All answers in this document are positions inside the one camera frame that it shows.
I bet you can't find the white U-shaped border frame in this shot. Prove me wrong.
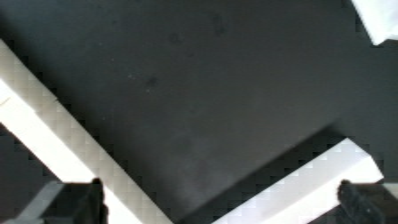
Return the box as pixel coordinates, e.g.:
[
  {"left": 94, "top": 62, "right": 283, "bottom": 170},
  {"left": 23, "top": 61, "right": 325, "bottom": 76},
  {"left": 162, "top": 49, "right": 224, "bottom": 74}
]
[{"left": 0, "top": 41, "right": 384, "bottom": 224}]

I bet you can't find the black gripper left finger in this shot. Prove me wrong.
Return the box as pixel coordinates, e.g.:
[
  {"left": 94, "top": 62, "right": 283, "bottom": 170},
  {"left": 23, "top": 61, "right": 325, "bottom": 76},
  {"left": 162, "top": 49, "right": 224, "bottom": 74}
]
[{"left": 11, "top": 178, "right": 109, "bottom": 224}]

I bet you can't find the white drawer cabinet box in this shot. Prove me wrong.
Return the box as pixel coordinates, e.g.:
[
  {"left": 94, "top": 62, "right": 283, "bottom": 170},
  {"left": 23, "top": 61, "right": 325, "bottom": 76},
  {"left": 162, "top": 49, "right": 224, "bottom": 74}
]
[{"left": 350, "top": 0, "right": 398, "bottom": 45}]

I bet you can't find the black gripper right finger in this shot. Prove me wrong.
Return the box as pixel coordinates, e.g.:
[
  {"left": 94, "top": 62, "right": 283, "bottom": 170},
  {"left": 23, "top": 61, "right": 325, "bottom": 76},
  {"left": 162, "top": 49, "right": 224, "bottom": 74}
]
[{"left": 313, "top": 179, "right": 398, "bottom": 224}]

